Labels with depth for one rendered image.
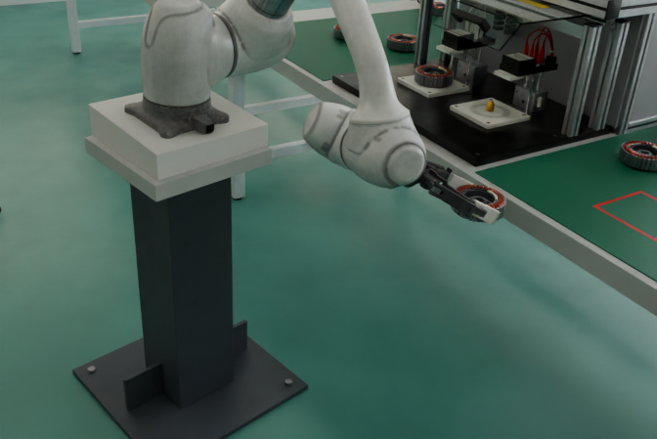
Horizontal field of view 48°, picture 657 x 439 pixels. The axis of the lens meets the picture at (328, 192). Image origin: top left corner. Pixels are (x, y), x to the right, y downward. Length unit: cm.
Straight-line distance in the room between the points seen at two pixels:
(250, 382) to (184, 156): 79
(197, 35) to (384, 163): 62
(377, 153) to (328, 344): 123
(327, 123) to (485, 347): 126
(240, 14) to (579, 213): 86
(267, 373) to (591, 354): 102
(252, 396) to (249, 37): 99
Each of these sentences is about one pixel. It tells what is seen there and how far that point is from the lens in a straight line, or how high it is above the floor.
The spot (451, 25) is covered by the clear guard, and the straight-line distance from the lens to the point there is 187.
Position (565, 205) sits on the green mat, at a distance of 165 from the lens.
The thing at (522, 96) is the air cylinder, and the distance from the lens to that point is 209.
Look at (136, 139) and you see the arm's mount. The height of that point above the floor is 82.
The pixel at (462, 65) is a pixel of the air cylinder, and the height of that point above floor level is 81.
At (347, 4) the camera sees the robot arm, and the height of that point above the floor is 119.
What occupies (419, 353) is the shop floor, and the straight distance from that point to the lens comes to 234.
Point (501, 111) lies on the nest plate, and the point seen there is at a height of 78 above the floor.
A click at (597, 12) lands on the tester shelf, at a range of 188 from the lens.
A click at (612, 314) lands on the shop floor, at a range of 271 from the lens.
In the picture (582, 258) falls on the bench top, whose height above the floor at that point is 72.
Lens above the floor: 148
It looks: 28 degrees down
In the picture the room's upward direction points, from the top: 3 degrees clockwise
